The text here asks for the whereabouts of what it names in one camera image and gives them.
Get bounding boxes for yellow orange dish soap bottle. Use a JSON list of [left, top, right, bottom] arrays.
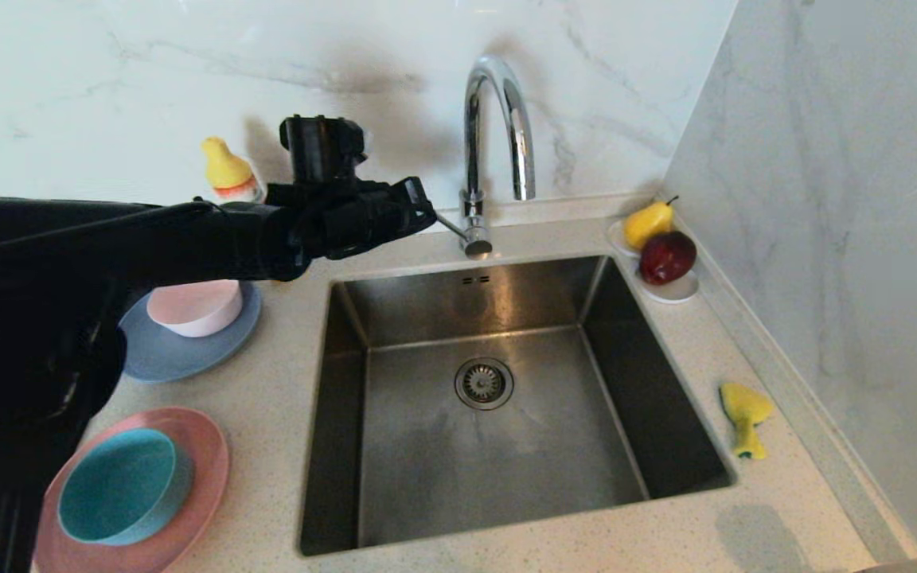
[[201, 136, 267, 205]]

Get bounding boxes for round metal sink strainer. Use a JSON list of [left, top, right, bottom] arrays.
[[454, 356, 515, 411]]

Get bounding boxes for stainless steel sink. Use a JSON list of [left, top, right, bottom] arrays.
[[298, 253, 738, 558]]

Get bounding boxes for yellow green sponge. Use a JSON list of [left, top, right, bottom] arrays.
[[718, 381, 775, 461]]

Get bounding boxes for chrome gooseneck faucet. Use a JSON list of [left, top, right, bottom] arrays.
[[435, 54, 537, 262]]

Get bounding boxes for pink bowl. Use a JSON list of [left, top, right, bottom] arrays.
[[146, 279, 244, 338]]

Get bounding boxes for blue grey plate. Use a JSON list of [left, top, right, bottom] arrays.
[[119, 280, 262, 384]]

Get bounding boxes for yellow pear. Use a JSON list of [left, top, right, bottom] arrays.
[[624, 196, 679, 251]]

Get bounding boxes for dark red apple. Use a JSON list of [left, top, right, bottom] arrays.
[[637, 230, 698, 286]]

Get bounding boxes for pink plate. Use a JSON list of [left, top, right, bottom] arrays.
[[33, 407, 230, 573]]

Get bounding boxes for small white fruit dish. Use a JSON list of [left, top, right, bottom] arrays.
[[607, 219, 700, 303]]

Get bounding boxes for teal bowl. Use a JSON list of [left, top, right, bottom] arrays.
[[58, 428, 193, 547]]

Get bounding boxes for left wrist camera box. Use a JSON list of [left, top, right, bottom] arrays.
[[279, 115, 370, 190]]

